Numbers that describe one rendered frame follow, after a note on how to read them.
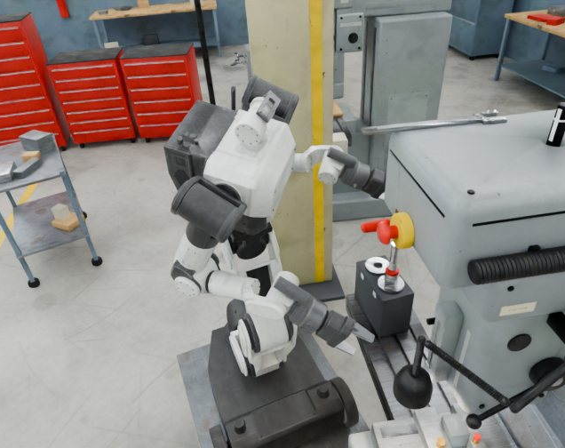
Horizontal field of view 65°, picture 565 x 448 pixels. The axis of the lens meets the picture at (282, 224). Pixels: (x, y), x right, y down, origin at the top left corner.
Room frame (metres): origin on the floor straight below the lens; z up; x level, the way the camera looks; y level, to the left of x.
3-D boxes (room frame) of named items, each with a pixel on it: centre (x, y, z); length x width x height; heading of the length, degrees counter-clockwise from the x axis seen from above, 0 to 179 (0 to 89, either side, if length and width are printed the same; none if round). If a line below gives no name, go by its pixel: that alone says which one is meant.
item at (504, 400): (0.43, -0.28, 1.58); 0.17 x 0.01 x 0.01; 35
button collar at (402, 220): (0.58, -0.20, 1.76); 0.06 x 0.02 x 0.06; 6
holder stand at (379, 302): (1.17, -0.35, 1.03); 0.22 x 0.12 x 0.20; 14
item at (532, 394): (0.40, -0.39, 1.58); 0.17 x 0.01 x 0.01; 119
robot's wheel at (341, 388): (1.08, -0.20, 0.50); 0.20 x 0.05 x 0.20; 20
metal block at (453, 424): (0.63, -0.42, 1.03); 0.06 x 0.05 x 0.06; 4
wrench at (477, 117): (0.70, -0.27, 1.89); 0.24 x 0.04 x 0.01; 95
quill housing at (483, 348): (0.61, -0.43, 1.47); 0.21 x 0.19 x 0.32; 6
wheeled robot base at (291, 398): (1.22, 0.13, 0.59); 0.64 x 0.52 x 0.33; 20
